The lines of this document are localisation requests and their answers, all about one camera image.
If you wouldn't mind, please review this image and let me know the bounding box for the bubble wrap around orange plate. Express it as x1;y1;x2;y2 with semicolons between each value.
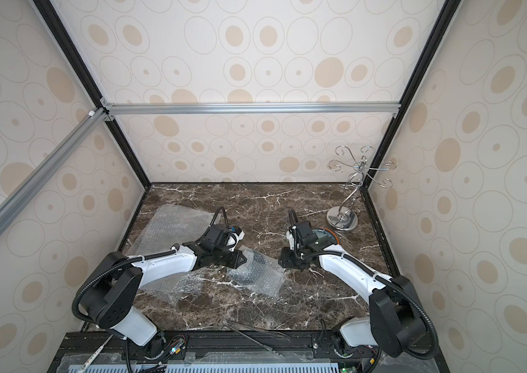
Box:
127;203;227;304

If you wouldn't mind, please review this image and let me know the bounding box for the teal patterned dinner plate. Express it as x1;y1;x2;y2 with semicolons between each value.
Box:
313;228;340;245

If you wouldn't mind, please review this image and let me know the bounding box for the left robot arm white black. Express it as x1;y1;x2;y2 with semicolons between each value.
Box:
72;225;246;348

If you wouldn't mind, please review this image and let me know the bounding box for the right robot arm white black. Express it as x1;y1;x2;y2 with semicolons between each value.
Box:
278;222;439;361

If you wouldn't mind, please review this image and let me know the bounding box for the chrome mug tree stand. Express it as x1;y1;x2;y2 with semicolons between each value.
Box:
326;145;397;232

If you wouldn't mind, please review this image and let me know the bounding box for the silver fork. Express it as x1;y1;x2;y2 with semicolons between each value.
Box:
78;335;113;373

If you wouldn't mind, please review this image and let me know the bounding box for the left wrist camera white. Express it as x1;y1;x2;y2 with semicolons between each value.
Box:
225;226;245;252

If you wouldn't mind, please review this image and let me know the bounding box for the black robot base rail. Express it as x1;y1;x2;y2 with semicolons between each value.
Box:
48;330;449;372

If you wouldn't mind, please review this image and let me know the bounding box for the horizontal aluminium rail back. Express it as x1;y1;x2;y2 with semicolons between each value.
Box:
106;101;401;115

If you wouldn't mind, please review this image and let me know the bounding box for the diagonal aluminium rail left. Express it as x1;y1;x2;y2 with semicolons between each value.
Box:
0;107;106;235

